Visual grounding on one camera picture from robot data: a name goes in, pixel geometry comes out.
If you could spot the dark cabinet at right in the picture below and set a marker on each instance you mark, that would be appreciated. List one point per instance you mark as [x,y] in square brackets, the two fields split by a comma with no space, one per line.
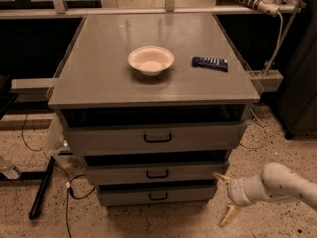
[297,99]

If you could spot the grey middle drawer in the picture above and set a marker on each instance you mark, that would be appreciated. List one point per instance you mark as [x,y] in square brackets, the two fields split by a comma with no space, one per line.
[150,173]

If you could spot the grey top drawer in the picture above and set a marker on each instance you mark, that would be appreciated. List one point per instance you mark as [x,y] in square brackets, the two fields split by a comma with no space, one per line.
[160,138]

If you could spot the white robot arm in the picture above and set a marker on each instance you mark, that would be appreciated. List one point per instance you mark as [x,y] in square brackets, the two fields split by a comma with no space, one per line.
[275,183]

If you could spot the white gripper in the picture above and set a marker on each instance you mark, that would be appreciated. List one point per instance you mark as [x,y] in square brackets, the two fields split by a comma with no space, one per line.
[236,191]

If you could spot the grey drawer cabinet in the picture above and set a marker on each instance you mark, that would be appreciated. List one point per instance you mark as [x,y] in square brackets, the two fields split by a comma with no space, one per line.
[98,88]

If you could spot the black floor bar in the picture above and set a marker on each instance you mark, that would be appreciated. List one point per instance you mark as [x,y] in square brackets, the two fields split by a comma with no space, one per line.
[35,209]

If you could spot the grey bottom drawer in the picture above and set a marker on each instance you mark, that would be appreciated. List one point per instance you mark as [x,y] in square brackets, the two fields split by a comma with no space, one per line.
[156,195]

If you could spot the white power strip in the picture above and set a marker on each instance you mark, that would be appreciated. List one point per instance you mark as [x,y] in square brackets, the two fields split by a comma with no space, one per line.
[265,6]

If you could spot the grey drawer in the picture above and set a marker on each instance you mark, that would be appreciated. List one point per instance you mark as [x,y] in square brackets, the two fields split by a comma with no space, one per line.
[156,195]
[150,173]
[160,138]

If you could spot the dark blue snack packet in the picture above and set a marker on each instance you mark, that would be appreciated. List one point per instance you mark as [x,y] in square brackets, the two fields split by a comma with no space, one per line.
[210,63]

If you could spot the dark object at left edge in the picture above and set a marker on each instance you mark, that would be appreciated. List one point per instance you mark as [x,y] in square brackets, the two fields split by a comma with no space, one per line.
[6,96]

